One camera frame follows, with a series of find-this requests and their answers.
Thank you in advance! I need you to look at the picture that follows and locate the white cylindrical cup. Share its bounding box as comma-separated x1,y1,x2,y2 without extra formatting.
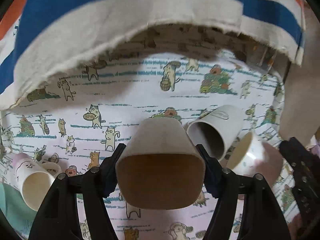
187,105,245,161

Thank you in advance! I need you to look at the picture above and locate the cartoon cat print bedsheet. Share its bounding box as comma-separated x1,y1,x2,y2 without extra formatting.
0,24,301,240

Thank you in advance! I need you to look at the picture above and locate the pink and white mug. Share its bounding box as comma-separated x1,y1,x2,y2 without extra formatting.
226,132,283,187

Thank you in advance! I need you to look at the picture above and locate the brown wooden board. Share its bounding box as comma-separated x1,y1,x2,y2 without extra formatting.
280,8,319,146

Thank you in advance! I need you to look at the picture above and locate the striped Paris curtain cloth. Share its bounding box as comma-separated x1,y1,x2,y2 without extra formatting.
1,0,305,110

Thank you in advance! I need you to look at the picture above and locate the white cup with pink base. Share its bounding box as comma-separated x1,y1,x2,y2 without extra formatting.
12,153,62,211

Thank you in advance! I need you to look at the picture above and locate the beige square paper cup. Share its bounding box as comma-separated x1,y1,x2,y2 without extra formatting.
116,118,206,210

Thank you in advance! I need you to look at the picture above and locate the mint green cup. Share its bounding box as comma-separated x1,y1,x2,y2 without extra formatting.
1,183,36,239

